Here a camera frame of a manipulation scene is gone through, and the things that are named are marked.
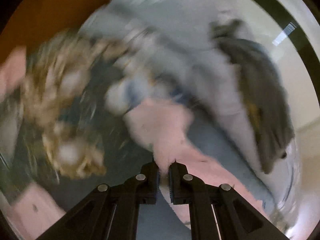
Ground grey folded garment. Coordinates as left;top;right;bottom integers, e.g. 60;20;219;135
210;20;295;175

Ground pink fleece pajama garment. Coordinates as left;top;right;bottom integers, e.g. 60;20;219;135
5;97;265;240

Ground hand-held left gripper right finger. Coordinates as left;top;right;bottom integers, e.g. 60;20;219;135
169;162;288;240

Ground light blue floral quilt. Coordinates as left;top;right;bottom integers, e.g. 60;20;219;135
79;0;300;220

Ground white glossy wardrobe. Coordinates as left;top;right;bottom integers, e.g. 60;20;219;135
225;0;320;155

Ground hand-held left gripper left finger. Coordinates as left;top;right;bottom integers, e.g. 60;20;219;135
37;162;160;240

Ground red-brown wooden headboard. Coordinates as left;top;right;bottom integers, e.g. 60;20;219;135
0;0;125;53

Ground pink striped cloth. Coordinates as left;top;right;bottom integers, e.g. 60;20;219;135
0;46;27;100

